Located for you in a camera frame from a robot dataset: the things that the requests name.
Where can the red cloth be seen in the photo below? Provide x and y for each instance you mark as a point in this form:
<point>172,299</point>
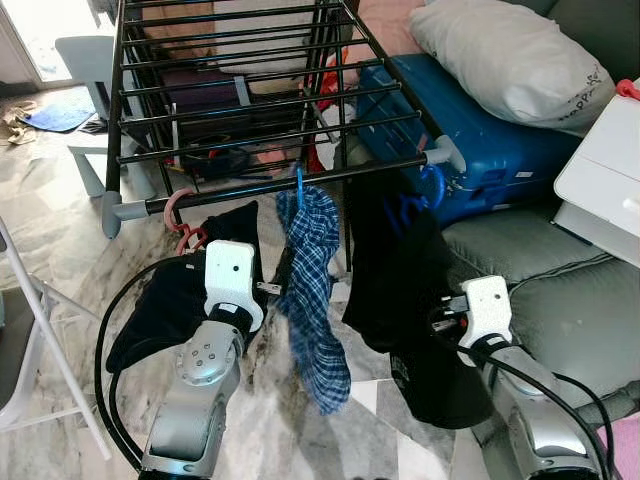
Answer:
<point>627,90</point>

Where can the tan hanging cloth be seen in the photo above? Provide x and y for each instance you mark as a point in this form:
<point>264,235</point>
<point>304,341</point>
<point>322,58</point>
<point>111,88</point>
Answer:
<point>180,20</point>

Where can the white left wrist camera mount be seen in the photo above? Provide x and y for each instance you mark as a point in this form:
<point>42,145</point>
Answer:
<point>230,275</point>

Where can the pink plastic hanger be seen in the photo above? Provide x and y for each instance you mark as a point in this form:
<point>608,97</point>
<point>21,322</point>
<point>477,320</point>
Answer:
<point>168,212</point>

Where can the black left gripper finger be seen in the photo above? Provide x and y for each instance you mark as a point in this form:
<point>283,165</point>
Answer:
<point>284,272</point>

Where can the grey-green leather sofa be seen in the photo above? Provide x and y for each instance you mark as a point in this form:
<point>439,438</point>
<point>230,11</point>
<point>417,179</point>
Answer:
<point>560,310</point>

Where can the red and white bag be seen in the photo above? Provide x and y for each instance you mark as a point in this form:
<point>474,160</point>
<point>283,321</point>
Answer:
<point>330,75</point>

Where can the black metal drying rack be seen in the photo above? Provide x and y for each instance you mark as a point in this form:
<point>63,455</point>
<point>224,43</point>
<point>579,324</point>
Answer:
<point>250,190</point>

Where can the black garment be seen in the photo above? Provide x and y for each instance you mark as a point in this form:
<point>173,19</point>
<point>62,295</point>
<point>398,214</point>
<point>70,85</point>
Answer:
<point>400,270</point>

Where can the pale pink cushion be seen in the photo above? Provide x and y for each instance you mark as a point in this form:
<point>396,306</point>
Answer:
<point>385,25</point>

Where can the navy garment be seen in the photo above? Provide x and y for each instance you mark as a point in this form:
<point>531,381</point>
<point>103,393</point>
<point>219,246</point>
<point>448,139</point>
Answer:
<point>160,310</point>

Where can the blue plaid garment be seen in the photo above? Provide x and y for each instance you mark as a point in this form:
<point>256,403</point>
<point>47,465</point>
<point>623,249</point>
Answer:
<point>310,300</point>

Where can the beige scraps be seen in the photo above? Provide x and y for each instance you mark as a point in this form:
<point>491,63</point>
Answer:
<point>15,125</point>

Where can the white hanging cloth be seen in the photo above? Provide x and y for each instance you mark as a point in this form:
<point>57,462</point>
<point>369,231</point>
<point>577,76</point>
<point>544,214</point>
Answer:
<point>265,30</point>

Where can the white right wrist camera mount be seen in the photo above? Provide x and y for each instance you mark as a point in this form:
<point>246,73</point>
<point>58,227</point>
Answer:
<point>487,305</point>

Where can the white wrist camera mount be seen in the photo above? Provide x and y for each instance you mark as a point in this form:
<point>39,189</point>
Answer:
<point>230,275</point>
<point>487,305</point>

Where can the grey pillow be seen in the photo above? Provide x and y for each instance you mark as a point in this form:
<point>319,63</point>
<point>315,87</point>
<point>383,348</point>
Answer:
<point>510,60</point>

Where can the pink mat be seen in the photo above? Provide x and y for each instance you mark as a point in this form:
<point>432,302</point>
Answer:
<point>625,450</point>

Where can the blue hard suitcase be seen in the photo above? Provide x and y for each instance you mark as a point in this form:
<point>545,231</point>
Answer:
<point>480,150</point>

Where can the blue floor mat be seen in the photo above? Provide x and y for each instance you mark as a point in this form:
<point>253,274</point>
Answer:
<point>60,112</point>

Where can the white folding chair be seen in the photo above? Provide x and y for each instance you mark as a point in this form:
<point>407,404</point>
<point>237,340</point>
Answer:
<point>15,360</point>

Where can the purple box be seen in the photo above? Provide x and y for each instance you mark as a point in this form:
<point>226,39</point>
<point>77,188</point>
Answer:
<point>200,90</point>

